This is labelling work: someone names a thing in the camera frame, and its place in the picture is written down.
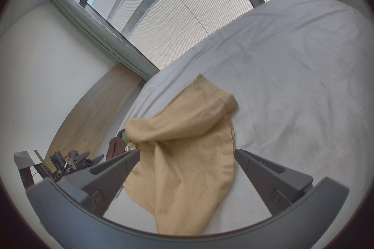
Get green garment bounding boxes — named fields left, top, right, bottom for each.
left=118, top=130, right=132, bottom=145

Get yellow shorts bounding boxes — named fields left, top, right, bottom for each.
left=124, top=74, right=238, bottom=235

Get bed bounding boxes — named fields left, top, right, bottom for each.
left=44, top=0, right=372, bottom=237

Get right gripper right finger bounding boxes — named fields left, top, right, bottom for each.
left=234, top=149, right=314, bottom=217

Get window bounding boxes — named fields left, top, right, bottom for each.
left=63, top=0, right=311, bottom=70

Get grey-green curtain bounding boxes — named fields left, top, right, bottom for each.
left=51, top=0, right=160, bottom=81

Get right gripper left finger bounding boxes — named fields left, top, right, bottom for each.
left=57, top=149, right=141, bottom=217

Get brown garment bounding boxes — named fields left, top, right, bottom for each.
left=106, top=137, right=127, bottom=161

